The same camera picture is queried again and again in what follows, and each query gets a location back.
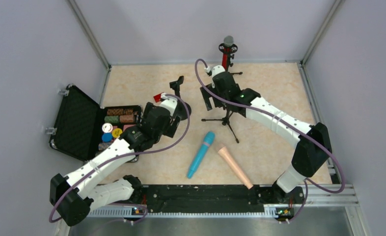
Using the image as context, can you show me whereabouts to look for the black round base clamp stand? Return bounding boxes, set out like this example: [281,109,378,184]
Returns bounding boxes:
[169,75,192,120]

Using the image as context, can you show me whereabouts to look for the blue microphone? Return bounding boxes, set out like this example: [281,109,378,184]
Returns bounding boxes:
[187,131,216,179]

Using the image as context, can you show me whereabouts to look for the yellow round token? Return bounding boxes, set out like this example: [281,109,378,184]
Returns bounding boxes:
[111,128,123,138]

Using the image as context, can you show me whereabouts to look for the black shock mount tripod stand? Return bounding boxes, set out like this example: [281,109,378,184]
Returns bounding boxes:
[219,43,238,72]

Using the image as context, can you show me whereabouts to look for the white round token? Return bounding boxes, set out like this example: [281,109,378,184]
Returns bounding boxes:
[102,123,113,133]

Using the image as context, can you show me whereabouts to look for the black tripod clip mic stand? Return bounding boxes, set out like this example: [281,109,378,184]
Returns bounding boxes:
[201,108,240,144]

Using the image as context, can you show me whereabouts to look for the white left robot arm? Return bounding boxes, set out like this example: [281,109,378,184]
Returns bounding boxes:
[49,96,191,226]

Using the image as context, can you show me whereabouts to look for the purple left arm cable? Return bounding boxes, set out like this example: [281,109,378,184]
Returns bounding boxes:
[48,93,191,225]

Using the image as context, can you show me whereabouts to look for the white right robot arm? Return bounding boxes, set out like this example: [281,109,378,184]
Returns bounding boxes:
[200,70,331,194]

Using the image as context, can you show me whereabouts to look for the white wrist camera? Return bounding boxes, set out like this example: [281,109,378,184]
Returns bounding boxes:
[159,93,178,116]
[205,65,226,80]

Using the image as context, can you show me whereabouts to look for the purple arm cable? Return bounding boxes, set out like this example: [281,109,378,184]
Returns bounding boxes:
[194,59,346,224]
[48,93,191,225]

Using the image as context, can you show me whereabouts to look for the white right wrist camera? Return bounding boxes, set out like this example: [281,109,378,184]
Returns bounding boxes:
[205,65,226,80]

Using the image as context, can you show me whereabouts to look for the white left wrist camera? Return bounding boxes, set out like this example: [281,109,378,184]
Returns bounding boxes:
[159,93,178,116]

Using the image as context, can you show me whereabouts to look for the blue round token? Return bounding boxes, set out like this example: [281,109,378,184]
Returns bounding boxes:
[102,133,113,143]

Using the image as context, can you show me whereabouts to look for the pink microphone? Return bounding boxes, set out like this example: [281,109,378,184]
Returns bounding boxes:
[216,143,253,190]

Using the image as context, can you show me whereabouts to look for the red toy brick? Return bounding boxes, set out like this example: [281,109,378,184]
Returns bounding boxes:
[153,93,162,103]

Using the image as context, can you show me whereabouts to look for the red glitter microphone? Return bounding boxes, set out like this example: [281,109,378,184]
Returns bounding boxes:
[219,35,234,71]

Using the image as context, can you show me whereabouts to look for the open black carrying case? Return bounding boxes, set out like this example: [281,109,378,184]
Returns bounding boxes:
[48,84,142,162]

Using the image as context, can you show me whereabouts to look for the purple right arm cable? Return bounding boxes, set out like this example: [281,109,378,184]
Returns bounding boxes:
[194,59,346,224]

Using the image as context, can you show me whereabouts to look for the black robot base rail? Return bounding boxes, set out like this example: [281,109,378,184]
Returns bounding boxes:
[111,174,306,216]

